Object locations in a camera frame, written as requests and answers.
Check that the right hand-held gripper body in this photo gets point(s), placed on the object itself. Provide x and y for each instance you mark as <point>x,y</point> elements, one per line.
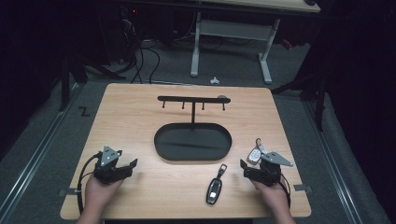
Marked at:
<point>270,169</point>

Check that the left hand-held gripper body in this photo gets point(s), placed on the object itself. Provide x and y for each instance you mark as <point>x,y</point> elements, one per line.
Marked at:
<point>107,165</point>

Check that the black car key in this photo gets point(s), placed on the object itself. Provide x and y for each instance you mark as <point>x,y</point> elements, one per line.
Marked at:
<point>215,186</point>

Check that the black key rack with tray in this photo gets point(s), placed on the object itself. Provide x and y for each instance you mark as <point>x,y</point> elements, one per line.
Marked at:
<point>193,140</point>

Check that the person's right hand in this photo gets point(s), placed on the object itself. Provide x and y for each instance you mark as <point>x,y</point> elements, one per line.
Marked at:
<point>274,196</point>

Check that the person's left hand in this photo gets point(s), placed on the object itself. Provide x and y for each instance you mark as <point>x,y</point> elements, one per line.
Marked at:
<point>99,194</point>

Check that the grey tape strip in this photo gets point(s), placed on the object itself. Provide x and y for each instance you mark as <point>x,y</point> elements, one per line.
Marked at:
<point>67,192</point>
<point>302,188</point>

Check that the black metal stand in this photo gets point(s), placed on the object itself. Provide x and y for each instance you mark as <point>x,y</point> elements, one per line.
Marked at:
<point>317,99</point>
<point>64,84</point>

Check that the small white floor object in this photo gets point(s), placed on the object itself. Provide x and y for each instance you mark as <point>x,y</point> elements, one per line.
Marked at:
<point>214,81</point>

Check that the small red object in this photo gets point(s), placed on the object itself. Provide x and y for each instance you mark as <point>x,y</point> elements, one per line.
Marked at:
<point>286,44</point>

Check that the white-legged desk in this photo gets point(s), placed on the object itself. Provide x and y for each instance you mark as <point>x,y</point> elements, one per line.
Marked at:
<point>233,29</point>

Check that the metal floor rail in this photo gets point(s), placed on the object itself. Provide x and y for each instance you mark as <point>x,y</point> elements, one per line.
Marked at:
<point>37,155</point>
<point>333,161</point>

